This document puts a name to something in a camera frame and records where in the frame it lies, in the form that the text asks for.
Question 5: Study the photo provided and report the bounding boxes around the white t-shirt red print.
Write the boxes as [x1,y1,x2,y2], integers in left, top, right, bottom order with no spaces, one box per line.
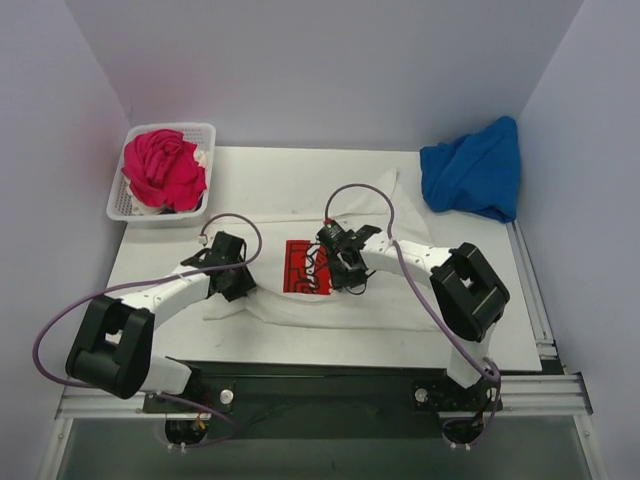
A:
[202,169,436,331]

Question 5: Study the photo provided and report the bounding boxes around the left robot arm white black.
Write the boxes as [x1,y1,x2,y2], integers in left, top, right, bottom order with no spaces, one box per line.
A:
[65,231,256,412]

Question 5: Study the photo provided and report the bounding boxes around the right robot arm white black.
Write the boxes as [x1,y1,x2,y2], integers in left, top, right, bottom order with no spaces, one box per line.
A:
[316,220,510,408]

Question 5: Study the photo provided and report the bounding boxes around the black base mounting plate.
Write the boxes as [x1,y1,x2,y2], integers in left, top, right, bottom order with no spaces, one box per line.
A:
[143,361,502,447]

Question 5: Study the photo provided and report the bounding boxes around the red pink t-shirt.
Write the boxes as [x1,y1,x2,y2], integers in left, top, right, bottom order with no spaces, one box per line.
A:
[121,129,207,210]

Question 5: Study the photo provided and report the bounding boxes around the white plastic laundry basket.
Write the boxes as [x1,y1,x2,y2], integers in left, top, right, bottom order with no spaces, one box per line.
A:
[106,122,216,229]

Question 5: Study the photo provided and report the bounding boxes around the blue t-shirt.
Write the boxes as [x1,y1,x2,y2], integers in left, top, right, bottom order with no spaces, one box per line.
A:
[419,116,521,224]

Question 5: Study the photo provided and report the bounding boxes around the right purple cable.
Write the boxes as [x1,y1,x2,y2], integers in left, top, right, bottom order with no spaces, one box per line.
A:
[323,182,502,449]

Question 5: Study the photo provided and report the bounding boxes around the purple cable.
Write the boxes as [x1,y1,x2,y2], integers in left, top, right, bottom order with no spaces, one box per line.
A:
[323,182,502,449]
[32,213,265,449]

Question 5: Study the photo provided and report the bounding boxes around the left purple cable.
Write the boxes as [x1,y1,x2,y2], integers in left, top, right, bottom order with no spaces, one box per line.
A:
[32,213,265,449]

